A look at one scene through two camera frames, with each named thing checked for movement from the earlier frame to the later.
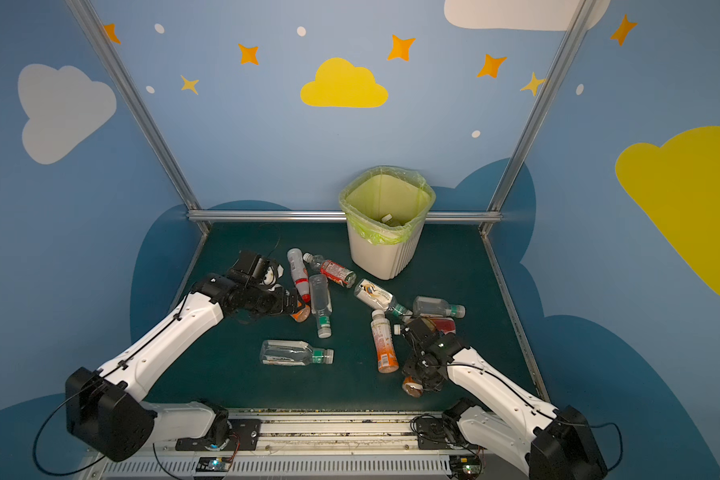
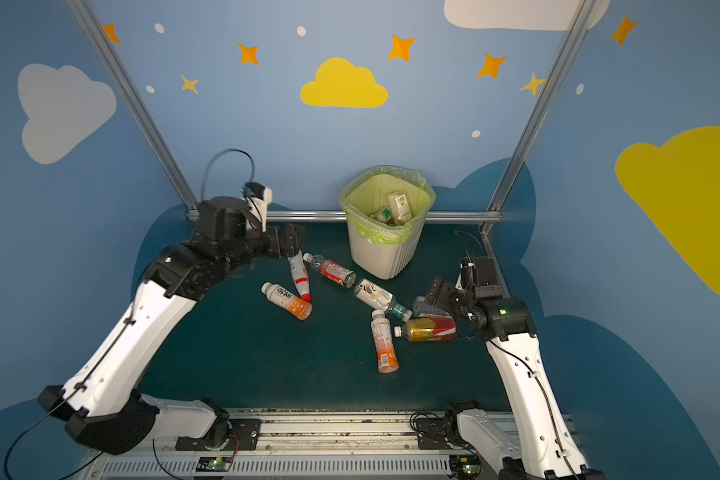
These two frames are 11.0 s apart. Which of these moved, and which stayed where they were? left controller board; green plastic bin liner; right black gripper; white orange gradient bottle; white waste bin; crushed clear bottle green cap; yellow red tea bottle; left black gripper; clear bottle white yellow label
Moved: right black gripper; left black gripper; crushed clear bottle green cap
Stayed: white orange gradient bottle; green plastic bin liner; left controller board; clear bottle white yellow label; white waste bin; yellow red tea bottle
